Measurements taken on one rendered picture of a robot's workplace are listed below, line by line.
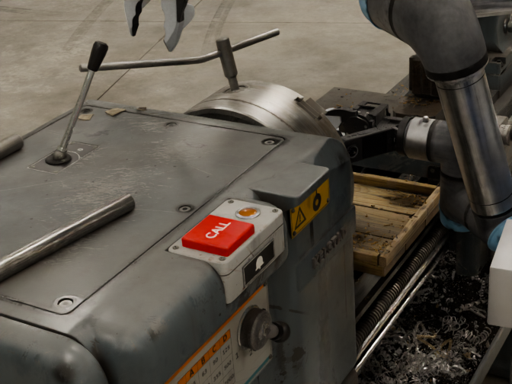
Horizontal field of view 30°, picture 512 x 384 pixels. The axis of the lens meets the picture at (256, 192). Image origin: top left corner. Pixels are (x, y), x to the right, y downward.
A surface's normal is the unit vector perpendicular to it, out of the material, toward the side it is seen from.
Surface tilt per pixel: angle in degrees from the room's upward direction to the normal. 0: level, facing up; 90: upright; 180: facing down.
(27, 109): 0
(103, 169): 0
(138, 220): 0
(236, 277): 90
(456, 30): 68
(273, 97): 16
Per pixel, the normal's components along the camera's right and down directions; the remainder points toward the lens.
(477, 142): -0.04, 0.55
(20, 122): -0.07, -0.89
